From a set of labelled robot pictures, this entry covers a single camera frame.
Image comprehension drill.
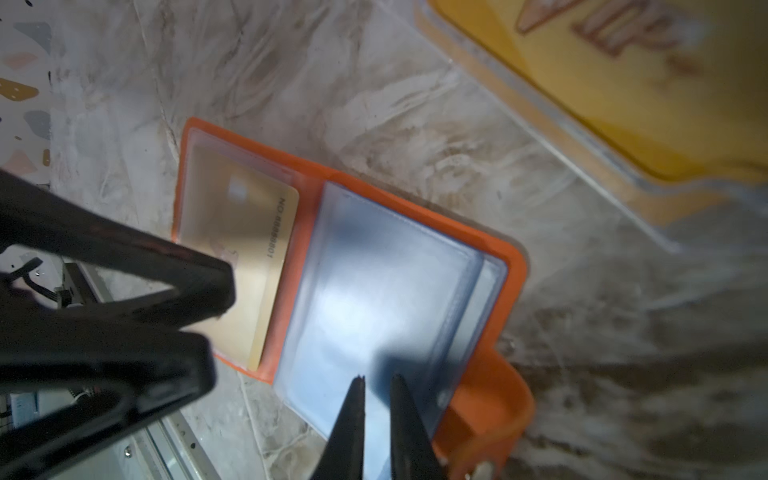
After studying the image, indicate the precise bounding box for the clear acrylic card display stand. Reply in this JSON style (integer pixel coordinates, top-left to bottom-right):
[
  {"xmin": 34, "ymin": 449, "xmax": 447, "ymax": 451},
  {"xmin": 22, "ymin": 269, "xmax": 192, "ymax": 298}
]
[{"xmin": 413, "ymin": 0, "xmax": 767, "ymax": 253}]

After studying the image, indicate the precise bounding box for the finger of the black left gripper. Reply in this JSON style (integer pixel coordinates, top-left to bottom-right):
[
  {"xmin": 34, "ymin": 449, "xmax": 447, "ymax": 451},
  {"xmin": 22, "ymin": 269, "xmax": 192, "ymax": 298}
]
[
  {"xmin": 1, "ymin": 331, "xmax": 216, "ymax": 479},
  {"xmin": 1, "ymin": 171, "xmax": 236, "ymax": 329}
]

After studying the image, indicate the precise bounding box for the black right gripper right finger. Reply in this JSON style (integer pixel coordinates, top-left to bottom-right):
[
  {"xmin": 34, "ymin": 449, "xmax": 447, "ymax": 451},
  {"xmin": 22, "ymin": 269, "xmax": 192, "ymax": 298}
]
[{"xmin": 390, "ymin": 374, "xmax": 446, "ymax": 480}]

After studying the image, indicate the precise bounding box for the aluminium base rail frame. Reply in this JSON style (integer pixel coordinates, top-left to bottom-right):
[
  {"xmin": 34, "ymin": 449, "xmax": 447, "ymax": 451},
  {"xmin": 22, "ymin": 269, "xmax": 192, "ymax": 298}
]
[{"xmin": 1, "ymin": 248, "xmax": 235, "ymax": 479}]

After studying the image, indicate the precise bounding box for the gold vip card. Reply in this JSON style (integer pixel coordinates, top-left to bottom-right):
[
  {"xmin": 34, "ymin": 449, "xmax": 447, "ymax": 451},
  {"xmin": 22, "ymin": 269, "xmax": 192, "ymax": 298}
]
[
  {"xmin": 176, "ymin": 146, "xmax": 299, "ymax": 370},
  {"xmin": 432, "ymin": 1, "xmax": 767, "ymax": 184}
]

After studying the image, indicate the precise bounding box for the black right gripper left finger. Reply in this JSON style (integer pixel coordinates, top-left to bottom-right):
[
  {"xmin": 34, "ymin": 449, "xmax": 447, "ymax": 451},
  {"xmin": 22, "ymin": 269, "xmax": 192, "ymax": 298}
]
[{"xmin": 311, "ymin": 376, "xmax": 365, "ymax": 480}]

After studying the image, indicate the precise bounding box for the orange card holder wallet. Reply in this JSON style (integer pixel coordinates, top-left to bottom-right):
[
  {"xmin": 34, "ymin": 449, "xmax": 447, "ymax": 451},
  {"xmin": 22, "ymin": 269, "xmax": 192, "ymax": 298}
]
[{"xmin": 172, "ymin": 118, "xmax": 534, "ymax": 479}]

